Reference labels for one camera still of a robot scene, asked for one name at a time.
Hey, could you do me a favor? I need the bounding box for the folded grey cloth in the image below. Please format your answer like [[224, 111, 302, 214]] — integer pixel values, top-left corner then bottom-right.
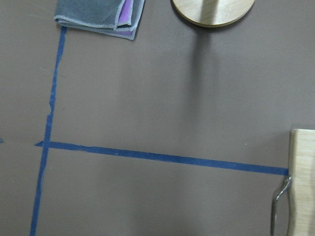
[[54, 0, 145, 40]]

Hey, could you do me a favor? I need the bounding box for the wooden mug tree stand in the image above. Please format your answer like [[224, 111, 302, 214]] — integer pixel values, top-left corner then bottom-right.
[[172, 0, 254, 28]]

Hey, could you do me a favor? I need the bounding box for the bamboo cutting board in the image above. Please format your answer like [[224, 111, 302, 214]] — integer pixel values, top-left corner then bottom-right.
[[270, 128, 315, 236]]

